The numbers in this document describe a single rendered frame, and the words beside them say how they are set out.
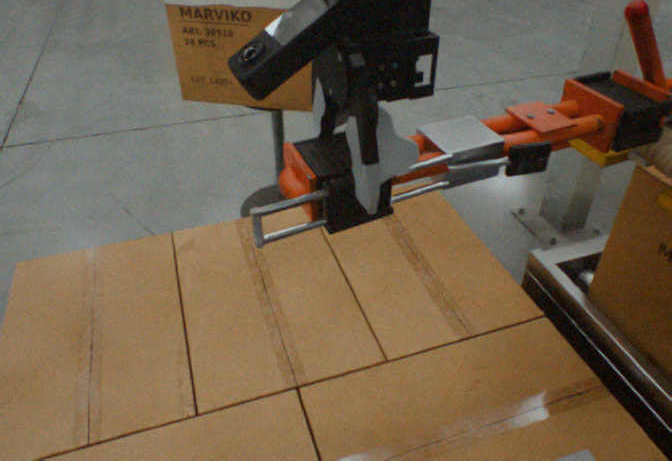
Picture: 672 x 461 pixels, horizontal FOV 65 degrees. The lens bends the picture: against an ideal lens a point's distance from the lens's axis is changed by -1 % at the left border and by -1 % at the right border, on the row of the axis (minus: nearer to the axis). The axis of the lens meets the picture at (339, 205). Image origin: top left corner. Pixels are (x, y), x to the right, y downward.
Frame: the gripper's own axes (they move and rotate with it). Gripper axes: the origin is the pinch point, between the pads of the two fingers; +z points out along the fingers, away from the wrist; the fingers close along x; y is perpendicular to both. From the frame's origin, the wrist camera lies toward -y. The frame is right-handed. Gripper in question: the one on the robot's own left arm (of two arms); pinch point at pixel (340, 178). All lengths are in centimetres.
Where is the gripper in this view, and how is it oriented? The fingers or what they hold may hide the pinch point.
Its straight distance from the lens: 51.1
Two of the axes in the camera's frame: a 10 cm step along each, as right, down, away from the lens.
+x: -3.9, -5.5, 7.4
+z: 0.1, 8.0, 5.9
